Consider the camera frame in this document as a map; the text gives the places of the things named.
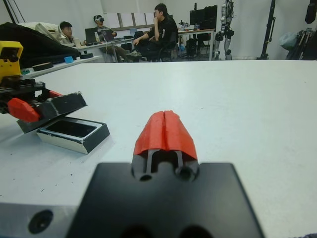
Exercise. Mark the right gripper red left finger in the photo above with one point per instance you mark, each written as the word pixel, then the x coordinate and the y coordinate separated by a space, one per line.
pixel 151 134

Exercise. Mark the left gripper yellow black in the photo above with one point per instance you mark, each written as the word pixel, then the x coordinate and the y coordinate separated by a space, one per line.
pixel 10 64

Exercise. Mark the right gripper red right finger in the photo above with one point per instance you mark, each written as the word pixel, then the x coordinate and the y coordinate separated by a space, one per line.
pixel 179 136

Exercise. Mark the shiny black box lid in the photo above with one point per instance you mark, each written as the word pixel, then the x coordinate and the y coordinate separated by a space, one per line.
pixel 67 102

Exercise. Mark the small cyan box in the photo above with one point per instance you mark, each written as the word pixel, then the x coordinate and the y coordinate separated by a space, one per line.
pixel 68 59

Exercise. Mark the small green object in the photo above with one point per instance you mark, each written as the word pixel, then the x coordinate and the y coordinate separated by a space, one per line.
pixel 25 72

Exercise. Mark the flat black wooden object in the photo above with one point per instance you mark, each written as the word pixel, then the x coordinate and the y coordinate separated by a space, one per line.
pixel 43 66

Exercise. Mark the small white table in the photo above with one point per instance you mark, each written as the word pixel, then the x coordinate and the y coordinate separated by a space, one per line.
pixel 74 65

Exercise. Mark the black cloth heap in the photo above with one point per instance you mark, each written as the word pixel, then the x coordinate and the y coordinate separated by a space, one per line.
pixel 37 47

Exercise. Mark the person in beige jacket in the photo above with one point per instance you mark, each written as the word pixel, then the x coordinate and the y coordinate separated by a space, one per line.
pixel 65 37

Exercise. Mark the white cup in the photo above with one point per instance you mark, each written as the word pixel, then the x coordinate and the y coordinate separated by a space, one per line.
pixel 77 42

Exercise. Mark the beige bag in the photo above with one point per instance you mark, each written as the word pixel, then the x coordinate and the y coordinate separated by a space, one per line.
pixel 47 28

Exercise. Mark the black laptop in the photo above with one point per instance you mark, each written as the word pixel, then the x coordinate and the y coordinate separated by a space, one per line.
pixel 90 34

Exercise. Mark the black computer tower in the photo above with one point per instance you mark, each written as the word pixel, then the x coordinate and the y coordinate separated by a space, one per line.
pixel 191 48

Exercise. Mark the black office chair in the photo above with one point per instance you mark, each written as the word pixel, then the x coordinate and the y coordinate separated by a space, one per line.
pixel 173 42

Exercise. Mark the person with vr headset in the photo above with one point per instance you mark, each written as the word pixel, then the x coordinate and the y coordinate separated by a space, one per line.
pixel 98 27

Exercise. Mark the grey laptop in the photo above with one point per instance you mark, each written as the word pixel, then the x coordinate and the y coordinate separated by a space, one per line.
pixel 107 35

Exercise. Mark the long white desk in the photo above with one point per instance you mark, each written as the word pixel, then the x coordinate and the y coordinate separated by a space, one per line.
pixel 123 39

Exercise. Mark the person in black jacket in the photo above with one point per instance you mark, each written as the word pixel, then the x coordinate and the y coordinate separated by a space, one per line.
pixel 166 29

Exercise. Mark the white desk with monitors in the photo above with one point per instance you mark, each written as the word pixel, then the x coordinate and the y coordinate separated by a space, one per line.
pixel 198 30

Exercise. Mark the silver humanoid robot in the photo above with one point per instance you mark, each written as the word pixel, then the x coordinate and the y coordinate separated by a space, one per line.
pixel 224 34

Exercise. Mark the black computer monitor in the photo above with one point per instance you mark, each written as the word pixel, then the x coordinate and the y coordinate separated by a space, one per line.
pixel 210 16
pixel 195 18

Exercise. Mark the black gantry stand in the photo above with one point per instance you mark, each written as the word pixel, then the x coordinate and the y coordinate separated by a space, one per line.
pixel 268 32

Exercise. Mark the grey bag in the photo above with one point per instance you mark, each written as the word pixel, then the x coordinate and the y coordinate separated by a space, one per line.
pixel 287 41

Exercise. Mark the bundle of black tripods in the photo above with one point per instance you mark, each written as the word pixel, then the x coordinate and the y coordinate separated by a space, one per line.
pixel 304 44

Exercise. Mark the large black robot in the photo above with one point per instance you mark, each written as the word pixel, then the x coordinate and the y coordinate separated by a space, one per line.
pixel 310 12

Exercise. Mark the camera box base white inside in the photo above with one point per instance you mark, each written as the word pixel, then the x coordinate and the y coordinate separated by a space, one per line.
pixel 62 142

